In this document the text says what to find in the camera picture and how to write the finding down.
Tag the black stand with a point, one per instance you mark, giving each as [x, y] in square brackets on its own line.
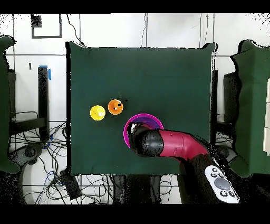
[214, 95]
[43, 95]

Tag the grey chair base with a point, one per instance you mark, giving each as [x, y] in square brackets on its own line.
[230, 153]
[29, 152]

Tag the black box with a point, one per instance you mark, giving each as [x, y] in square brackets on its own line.
[71, 186]

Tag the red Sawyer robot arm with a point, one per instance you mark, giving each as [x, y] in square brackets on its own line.
[181, 143]

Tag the purple bowl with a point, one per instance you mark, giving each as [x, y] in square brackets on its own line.
[151, 122]

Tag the yellow cup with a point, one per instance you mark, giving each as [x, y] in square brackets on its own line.
[95, 110]

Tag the orange cup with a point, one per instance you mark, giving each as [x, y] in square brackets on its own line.
[112, 104]

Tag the large pink bowl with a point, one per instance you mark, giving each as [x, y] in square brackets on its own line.
[126, 131]

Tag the dark green side tablecloth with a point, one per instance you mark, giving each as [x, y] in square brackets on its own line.
[4, 105]
[253, 105]

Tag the blue tape piece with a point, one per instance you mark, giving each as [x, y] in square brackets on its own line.
[49, 74]

